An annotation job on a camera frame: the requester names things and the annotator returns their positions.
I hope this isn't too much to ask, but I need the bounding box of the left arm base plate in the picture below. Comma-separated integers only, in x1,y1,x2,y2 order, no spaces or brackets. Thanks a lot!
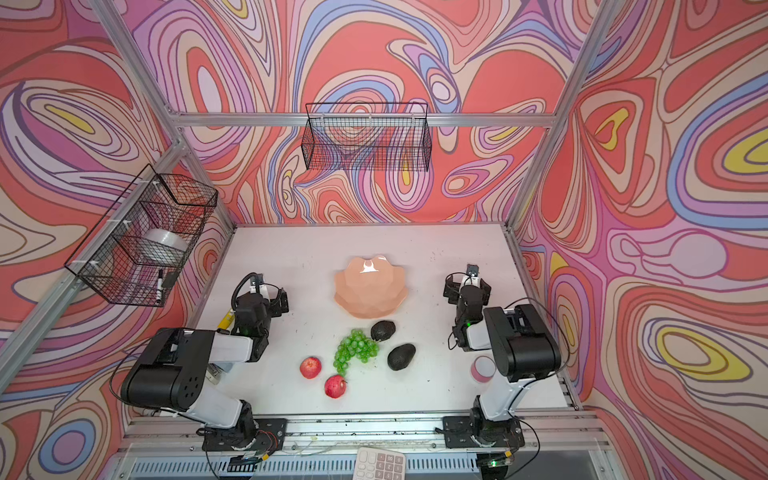
196,417,288,454

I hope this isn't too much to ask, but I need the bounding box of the left black wire basket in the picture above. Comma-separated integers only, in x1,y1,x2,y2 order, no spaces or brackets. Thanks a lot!
64,166,218,307

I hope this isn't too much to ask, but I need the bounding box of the red apple front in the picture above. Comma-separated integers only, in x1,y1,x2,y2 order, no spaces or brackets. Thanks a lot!
324,375,347,399

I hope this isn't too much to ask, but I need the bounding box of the green fake grape bunch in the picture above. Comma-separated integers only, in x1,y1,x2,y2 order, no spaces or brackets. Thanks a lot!
333,329,380,377

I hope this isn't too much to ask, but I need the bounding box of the black marker in basket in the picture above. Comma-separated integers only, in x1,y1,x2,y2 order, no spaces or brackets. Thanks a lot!
155,269,164,305

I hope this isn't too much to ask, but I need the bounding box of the black wire basket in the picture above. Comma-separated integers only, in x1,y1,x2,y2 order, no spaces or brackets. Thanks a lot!
64,166,218,307
301,101,432,173

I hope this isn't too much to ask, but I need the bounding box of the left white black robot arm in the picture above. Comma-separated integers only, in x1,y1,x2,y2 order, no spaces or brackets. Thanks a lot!
118,272,289,461

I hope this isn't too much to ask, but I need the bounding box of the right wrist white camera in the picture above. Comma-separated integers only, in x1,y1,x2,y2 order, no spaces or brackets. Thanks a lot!
462,264,481,288

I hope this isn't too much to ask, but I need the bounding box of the pink tape roll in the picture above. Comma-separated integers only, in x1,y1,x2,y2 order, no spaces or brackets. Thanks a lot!
470,355,497,383

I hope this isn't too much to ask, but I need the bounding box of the peach scalloped fruit bowl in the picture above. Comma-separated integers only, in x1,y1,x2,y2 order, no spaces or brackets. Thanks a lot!
334,255,408,319

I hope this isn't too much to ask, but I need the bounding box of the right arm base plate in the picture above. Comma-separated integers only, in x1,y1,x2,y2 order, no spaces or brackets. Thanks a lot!
437,415,526,451

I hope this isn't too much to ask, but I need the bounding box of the silver tape roll in basket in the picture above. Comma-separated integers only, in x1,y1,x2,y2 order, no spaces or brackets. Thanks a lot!
139,228,188,265

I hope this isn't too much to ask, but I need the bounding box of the back black wire basket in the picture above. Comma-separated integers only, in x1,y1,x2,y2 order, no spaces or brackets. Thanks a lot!
301,101,432,173

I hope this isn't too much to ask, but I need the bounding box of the red apple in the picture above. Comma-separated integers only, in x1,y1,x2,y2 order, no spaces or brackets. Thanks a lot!
324,375,347,399
299,356,322,380

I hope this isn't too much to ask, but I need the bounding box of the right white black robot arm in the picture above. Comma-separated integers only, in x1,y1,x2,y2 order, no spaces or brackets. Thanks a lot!
438,269,563,450

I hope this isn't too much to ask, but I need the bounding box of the white pink calculator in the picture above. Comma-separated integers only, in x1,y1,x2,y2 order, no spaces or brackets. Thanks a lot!
353,447,406,480

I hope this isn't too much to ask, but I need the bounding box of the dark avocado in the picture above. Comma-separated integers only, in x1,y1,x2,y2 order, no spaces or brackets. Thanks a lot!
370,320,397,342
387,343,416,371

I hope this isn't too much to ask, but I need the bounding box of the yellow glue stick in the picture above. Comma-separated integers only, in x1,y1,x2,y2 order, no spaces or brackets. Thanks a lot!
217,310,235,331

